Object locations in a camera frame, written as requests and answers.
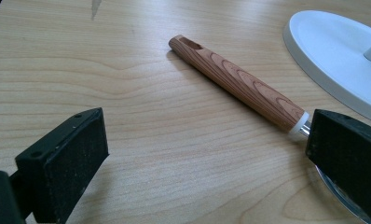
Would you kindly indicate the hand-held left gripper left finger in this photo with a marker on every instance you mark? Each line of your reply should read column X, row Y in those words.
column 65, row 161

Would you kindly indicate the white utensil rack stand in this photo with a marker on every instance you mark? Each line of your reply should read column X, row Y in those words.
column 329, row 56

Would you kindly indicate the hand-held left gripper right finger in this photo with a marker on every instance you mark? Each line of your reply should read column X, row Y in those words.
column 348, row 155

